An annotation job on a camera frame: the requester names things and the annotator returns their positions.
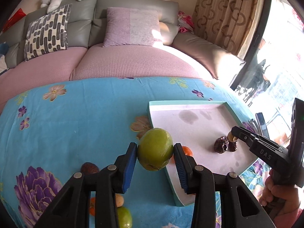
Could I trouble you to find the white blue clothes pile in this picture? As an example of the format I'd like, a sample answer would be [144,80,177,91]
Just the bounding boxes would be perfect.
[0,54,9,75]

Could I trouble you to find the brown patterned curtain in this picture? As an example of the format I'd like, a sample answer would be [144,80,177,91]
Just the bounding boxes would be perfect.
[192,0,264,59]

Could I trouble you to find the teal white tray box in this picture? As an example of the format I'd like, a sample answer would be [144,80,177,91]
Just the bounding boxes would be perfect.
[147,100,258,207]

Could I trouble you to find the pink clothes on sofa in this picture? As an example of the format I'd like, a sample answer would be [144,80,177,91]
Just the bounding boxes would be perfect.
[178,11,194,33]

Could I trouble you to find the blue floral tablecloth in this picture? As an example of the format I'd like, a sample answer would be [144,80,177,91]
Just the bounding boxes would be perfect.
[1,77,270,227]

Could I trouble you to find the dark red date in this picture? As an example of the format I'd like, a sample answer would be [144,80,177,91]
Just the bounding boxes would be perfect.
[80,162,99,175]

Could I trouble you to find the red bag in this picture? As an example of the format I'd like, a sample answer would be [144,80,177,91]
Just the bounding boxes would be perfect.
[2,8,26,32]

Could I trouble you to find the round green fruit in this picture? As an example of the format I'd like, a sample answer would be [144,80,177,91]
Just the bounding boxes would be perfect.
[138,128,174,171]

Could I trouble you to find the green mango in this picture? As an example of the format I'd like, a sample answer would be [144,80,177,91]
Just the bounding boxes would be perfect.
[117,206,132,228]

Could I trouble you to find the black white patterned pillow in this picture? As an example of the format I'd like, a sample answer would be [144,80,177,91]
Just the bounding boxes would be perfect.
[24,4,72,61]

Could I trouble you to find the large orange tangerine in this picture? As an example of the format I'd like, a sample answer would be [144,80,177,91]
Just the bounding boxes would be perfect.
[170,146,193,163]

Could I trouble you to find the dark date in tray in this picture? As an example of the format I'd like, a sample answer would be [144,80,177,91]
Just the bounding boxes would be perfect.
[228,139,238,152]

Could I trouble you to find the pink sofa seat cover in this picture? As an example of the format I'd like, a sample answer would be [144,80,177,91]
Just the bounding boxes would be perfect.
[1,44,212,108]

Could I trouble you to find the right hand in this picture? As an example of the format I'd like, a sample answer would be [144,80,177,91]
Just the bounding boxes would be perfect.
[259,169,302,215]

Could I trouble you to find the blue plush toy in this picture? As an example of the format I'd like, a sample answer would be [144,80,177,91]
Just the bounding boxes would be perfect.
[0,43,9,56]

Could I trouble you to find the grey leather sofa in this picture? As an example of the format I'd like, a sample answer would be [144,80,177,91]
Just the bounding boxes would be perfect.
[1,0,245,83]

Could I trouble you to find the pink square pillow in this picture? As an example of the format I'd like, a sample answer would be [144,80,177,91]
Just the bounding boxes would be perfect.
[104,7,163,47]

